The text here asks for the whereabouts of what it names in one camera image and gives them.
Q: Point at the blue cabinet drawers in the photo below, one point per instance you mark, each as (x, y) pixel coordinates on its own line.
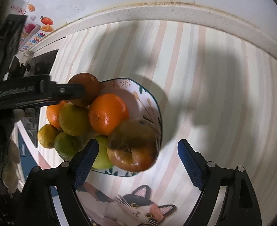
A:
(23, 150)

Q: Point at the dark reddish orange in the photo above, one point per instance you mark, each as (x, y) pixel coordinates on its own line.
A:
(86, 84)

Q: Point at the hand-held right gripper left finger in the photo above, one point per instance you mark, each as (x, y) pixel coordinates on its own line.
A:
(86, 162)

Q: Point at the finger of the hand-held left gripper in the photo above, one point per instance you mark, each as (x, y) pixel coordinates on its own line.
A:
(69, 91)

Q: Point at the striped pink table mat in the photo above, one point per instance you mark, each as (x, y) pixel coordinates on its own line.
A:
(211, 75)

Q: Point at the yellowish orange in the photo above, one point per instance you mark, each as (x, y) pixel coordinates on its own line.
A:
(46, 136)

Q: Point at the colourful wall sticker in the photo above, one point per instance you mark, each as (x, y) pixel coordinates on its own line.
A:
(35, 30)

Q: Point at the brown bruised apple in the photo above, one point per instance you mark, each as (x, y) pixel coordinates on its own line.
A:
(133, 146)

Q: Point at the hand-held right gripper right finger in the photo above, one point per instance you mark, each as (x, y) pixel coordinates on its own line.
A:
(191, 164)

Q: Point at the floral oval plate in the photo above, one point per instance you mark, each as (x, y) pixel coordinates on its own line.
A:
(140, 94)

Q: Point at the yellow-green citrus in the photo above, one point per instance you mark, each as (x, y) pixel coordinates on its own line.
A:
(73, 120)

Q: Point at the bright orange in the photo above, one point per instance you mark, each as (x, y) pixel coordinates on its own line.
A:
(108, 115)
(53, 115)

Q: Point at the green apple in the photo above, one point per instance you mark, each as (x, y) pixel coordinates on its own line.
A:
(103, 155)
(65, 144)

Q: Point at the cat-shaped mat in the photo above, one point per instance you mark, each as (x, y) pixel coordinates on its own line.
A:
(129, 207)

